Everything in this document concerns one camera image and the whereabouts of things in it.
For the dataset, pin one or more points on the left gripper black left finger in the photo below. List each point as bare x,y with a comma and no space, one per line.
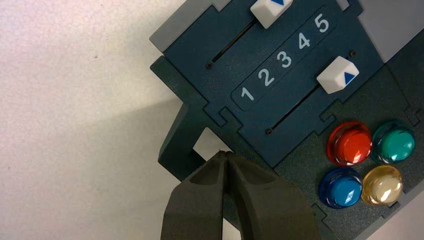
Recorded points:
195,212

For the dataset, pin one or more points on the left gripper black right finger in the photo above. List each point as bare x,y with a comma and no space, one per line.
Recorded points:
275,212

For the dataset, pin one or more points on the blue dome push button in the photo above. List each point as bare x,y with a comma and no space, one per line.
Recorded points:
341,188

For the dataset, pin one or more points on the red dome push button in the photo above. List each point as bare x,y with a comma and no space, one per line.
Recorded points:
349,144

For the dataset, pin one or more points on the yellow dome push button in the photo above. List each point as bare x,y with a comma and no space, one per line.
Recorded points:
382,185

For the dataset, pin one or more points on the green dome push button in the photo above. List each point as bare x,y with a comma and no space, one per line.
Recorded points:
394,142

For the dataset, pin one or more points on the white slider knob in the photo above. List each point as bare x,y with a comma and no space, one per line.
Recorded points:
270,11
338,74

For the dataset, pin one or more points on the dark blue grey control box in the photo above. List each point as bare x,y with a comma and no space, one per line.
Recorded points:
205,43

